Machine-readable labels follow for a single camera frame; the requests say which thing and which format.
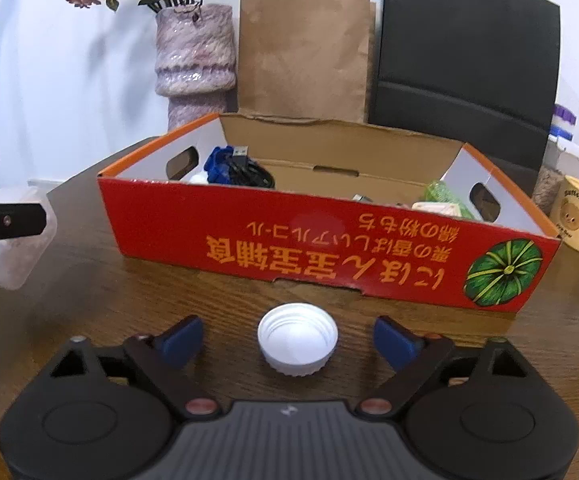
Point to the red cardboard box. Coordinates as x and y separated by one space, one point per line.
219 230

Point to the yellow bear mug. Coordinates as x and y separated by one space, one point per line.
577 215

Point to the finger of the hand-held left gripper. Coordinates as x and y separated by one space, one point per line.
19 220

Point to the green spray bottle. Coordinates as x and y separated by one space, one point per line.
444 192

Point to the purple-capped jar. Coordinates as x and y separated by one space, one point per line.
564 120

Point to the translucent white plastic box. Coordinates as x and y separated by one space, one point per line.
14 265

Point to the white ribbed bottle cap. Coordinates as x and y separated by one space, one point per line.
297 345

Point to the black paper bag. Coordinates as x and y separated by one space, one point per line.
464 55

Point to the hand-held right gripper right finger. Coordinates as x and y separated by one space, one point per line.
394 344

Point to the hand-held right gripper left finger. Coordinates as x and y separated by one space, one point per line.
184 342

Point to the clear container with white lid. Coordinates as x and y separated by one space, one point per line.
557 170

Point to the pink marbled vase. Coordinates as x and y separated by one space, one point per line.
194 55

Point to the brown paper bag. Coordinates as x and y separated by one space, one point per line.
304 50

